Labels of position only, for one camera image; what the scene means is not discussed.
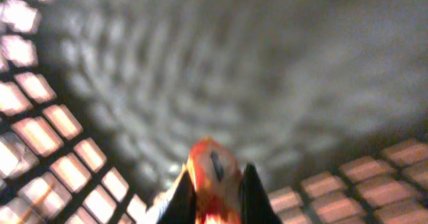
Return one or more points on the orange tissue packet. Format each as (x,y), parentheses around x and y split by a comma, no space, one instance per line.
(216,178)

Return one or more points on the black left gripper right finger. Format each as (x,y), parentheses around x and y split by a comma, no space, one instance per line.
(255,204)

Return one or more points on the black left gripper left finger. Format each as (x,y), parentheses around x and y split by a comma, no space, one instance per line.
(179,207)

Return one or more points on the grey plastic mesh basket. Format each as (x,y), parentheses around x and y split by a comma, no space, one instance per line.
(297,87)

